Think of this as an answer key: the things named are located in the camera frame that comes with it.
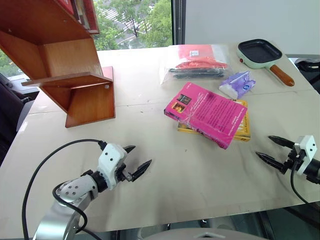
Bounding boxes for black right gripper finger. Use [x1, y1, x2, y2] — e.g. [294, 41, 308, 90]
[268, 135, 296, 149]
[255, 151, 286, 174]

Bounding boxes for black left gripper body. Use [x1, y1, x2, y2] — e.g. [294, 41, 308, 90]
[114, 161, 132, 183]

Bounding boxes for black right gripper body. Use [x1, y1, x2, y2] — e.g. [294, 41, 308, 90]
[280, 146, 305, 176]

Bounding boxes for yellow paperback book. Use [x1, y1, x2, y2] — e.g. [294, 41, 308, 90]
[177, 99, 252, 143]

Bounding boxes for pink paperback book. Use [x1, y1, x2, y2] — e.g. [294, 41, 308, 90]
[163, 81, 248, 150]

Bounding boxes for brown wooden bookshelf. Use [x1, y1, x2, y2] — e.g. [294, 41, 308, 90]
[0, 0, 116, 129]

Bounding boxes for red hardcover book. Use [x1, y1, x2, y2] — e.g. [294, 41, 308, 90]
[81, 0, 101, 35]

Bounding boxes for book with pale page edges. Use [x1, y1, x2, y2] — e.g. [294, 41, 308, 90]
[70, 0, 90, 29]

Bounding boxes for red thin book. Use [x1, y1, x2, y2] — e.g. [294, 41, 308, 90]
[58, 0, 76, 16]

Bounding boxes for purple tissue pack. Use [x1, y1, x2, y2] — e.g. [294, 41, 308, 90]
[218, 70, 256, 100]

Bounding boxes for black rounded object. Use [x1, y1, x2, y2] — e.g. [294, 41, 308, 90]
[294, 57, 320, 95]

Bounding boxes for clear plastic zip bag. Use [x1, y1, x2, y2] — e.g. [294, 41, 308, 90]
[159, 44, 230, 89]

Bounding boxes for black folded cloth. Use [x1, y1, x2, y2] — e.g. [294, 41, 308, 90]
[168, 66, 226, 81]

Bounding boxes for red folded cloth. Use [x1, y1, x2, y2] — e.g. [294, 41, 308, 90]
[174, 44, 229, 70]

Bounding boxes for green trees outside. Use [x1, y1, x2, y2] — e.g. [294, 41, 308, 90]
[93, 0, 173, 51]

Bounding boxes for dark chair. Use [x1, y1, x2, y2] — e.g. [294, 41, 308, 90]
[0, 73, 41, 166]

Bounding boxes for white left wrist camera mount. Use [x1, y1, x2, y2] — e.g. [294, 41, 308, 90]
[97, 143, 128, 190]

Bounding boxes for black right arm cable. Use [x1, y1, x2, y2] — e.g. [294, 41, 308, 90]
[289, 159, 311, 205]

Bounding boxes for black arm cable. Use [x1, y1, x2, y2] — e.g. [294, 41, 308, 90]
[289, 159, 311, 205]
[21, 139, 108, 240]

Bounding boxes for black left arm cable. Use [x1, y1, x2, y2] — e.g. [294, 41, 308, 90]
[21, 139, 108, 240]

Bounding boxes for green frying pan wooden handle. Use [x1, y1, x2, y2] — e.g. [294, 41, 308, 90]
[237, 38, 295, 87]

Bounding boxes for dark window frame post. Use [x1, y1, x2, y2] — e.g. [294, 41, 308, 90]
[171, 0, 187, 47]

